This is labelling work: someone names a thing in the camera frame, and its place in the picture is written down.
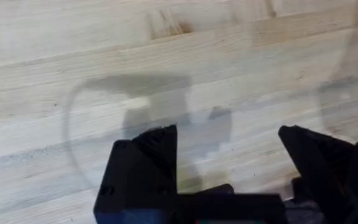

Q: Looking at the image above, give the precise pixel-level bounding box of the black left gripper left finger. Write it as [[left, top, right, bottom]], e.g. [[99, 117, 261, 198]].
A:
[[93, 124, 178, 224]]

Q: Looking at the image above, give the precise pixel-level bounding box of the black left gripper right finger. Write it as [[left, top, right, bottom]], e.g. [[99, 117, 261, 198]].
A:
[[277, 124, 358, 224]]

